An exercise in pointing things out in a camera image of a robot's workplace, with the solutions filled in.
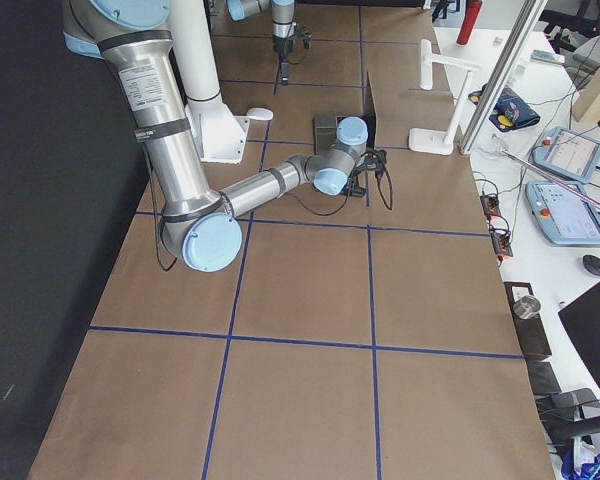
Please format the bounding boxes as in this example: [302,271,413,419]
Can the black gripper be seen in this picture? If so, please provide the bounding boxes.
[342,149,389,196]
[273,30,313,85]

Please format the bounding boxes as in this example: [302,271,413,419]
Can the white computer mouse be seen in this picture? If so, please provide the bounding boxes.
[246,107,274,122]

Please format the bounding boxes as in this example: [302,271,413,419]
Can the grey laptop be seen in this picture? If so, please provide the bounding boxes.
[313,75,377,154]

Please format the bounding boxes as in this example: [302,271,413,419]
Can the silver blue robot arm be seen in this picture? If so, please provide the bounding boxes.
[62,1,388,272]
[227,0,313,85]

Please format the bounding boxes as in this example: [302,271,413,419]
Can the black mouse on desk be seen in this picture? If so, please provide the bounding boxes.
[582,254,600,277]

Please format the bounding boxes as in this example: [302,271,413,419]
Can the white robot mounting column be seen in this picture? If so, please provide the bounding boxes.
[168,0,249,164]

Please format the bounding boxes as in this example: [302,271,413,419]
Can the metal reacher grabber stick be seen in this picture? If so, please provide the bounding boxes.
[478,147,600,210]

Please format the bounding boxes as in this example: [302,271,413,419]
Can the blue space pattern pouch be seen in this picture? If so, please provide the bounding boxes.
[489,87,541,132]

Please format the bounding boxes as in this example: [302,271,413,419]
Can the red cylinder bottle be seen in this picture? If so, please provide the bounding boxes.
[456,0,483,45]

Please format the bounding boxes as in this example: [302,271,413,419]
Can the far blue teach pendant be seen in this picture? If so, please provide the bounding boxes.
[532,126,600,184]

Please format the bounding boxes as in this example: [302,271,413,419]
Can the blue teach pendant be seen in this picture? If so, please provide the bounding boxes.
[525,181,600,246]
[532,126,600,184]

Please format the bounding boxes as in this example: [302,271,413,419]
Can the near blue teach pendant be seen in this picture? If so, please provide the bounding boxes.
[525,181,600,246]

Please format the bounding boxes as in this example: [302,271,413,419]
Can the small metal cup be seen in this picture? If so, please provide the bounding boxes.
[512,295,541,320]

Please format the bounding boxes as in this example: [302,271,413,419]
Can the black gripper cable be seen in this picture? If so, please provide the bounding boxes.
[289,164,396,215]

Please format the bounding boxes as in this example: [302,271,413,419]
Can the aluminium frame post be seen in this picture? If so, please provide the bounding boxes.
[459,0,547,155]

